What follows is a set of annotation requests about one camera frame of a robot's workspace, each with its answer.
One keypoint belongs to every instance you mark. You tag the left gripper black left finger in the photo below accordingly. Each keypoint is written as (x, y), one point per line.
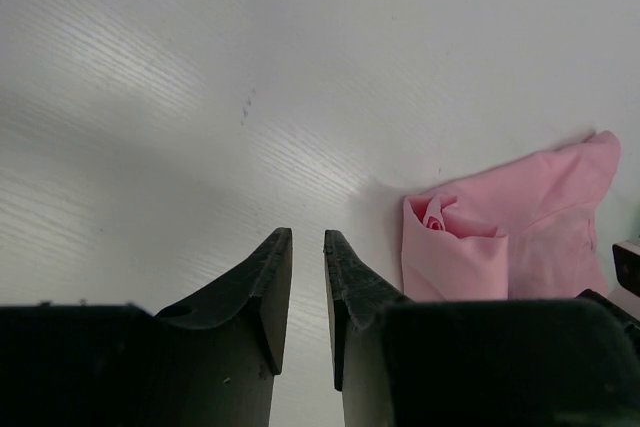
(209, 359)

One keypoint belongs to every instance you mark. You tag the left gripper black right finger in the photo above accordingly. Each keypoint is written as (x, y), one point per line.
(487, 363)

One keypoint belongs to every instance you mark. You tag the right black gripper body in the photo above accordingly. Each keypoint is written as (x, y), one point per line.
(626, 255)

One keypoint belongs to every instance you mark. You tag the pink t-shirt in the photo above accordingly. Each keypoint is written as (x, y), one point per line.
(524, 230)

